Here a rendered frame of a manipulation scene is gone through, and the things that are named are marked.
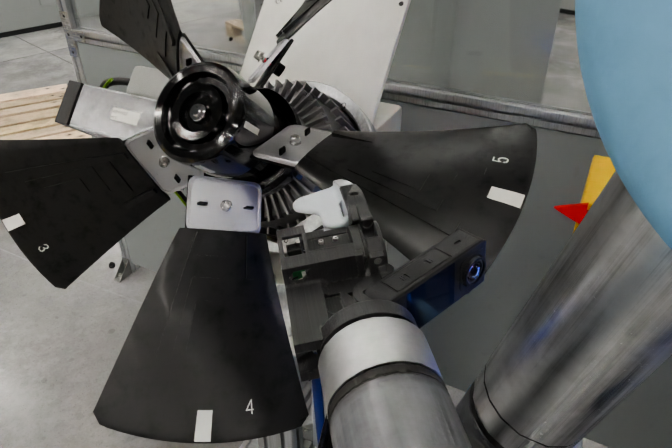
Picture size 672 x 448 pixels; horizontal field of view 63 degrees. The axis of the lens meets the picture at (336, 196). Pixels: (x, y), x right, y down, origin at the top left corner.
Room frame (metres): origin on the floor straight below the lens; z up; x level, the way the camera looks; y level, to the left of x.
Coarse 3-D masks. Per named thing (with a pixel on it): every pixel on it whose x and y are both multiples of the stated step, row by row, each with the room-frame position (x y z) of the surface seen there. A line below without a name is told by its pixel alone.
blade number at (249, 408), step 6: (240, 396) 0.40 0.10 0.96; (246, 396) 0.40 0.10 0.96; (252, 396) 0.40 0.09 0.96; (240, 402) 0.39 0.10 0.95; (246, 402) 0.39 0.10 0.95; (252, 402) 0.39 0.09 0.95; (258, 402) 0.40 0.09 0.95; (246, 408) 0.39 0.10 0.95; (252, 408) 0.39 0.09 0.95; (258, 408) 0.39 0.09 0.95; (246, 414) 0.38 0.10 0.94; (252, 414) 0.39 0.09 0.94; (258, 414) 0.39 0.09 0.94
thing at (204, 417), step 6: (198, 414) 0.38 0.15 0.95; (204, 414) 0.38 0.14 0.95; (210, 414) 0.38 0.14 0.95; (198, 420) 0.37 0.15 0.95; (204, 420) 0.37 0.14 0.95; (210, 420) 0.37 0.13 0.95; (198, 426) 0.37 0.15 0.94; (204, 426) 0.37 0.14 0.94; (210, 426) 0.37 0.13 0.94; (198, 432) 0.37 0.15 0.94; (204, 432) 0.37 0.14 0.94; (210, 432) 0.37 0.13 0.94; (198, 438) 0.36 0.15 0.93; (204, 438) 0.36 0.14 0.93; (210, 438) 0.36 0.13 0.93
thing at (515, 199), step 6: (492, 186) 0.46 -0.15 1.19; (492, 192) 0.45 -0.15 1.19; (498, 192) 0.45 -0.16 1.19; (504, 192) 0.45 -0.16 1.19; (510, 192) 0.45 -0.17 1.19; (492, 198) 0.44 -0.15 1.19; (498, 198) 0.44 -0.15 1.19; (504, 198) 0.44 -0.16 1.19; (510, 198) 0.44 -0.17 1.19; (516, 198) 0.44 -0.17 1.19; (522, 198) 0.44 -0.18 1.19; (510, 204) 0.43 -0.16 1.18; (516, 204) 0.43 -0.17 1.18
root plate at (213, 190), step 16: (192, 192) 0.54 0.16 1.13; (208, 192) 0.55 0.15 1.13; (224, 192) 0.55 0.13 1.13; (240, 192) 0.56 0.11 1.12; (256, 192) 0.57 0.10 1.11; (192, 208) 0.53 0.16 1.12; (208, 208) 0.53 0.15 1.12; (240, 208) 0.55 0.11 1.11; (256, 208) 0.56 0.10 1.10; (192, 224) 0.51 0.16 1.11; (208, 224) 0.52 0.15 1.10; (224, 224) 0.53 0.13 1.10; (240, 224) 0.54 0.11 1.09; (256, 224) 0.54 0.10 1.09
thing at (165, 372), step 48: (192, 240) 0.50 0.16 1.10; (240, 240) 0.52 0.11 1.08; (192, 288) 0.46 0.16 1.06; (240, 288) 0.48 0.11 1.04; (144, 336) 0.42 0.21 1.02; (192, 336) 0.43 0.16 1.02; (240, 336) 0.44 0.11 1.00; (144, 384) 0.39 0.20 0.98; (192, 384) 0.40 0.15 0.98; (240, 384) 0.41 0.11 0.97; (288, 384) 0.42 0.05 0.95; (144, 432) 0.36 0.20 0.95; (192, 432) 0.36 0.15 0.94; (240, 432) 0.37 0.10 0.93
